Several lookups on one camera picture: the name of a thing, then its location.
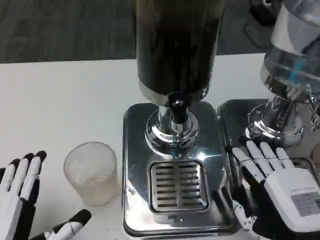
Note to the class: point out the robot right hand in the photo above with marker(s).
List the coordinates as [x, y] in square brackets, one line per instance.
[282, 190]

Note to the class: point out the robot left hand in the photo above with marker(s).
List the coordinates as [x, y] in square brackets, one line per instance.
[15, 195]

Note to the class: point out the clear ribbed glass cup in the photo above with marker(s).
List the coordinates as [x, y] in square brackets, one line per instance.
[91, 175]

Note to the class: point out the chrome dispenser tap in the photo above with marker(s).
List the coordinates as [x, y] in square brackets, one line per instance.
[315, 112]

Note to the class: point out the steel drip tray base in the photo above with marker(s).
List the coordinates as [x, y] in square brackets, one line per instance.
[135, 155]
[233, 120]

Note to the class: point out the slotted steel drip grid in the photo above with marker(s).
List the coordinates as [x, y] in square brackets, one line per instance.
[178, 186]

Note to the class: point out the clear drink dispenser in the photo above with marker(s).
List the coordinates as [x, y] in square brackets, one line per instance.
[290, 62]

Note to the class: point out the black dispenser tap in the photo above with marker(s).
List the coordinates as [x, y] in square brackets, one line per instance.
[178, 110]

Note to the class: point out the dark drink dispenser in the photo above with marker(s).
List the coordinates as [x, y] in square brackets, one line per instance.
[177, 50]

